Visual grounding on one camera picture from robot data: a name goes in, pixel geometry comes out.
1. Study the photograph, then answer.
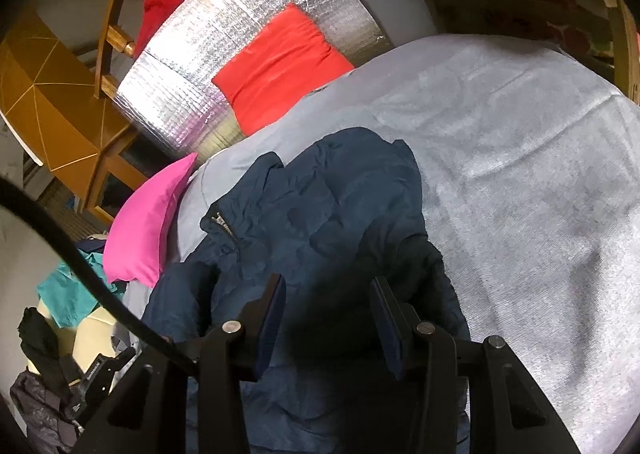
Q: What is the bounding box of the navy blue jacket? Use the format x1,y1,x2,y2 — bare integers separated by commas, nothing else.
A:
143,128,469,453

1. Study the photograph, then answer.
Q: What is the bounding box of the cream yellow garment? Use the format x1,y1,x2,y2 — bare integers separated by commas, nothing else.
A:
36,301,116,373

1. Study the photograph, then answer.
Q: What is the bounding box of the dark grey garment pile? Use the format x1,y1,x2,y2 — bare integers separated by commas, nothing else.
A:
8,305,101,454

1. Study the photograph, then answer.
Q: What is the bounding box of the teal garment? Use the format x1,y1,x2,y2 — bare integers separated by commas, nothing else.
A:
36,251,126,329

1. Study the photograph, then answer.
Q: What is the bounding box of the pink pillow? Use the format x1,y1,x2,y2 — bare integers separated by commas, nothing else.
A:
102,153,198,289

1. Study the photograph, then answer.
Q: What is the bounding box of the grey bed sheet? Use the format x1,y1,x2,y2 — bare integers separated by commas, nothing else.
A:
174,35,639,453

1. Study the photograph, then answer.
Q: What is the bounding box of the silver foil headboard cover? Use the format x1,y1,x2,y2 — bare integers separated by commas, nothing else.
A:
114,0,392,161

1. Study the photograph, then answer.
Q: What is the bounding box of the brown geometric cabinet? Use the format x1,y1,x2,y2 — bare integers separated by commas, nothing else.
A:
1,8,146,225

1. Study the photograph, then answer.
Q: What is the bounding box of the red-orange pillow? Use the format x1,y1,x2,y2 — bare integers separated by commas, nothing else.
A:
212,4,354,136

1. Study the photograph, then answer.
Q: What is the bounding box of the black cable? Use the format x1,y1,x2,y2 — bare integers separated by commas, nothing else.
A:
0,177,196,375

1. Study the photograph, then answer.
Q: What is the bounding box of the wooden bed headboard frame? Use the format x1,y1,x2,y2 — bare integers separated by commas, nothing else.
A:
94,0,136,100

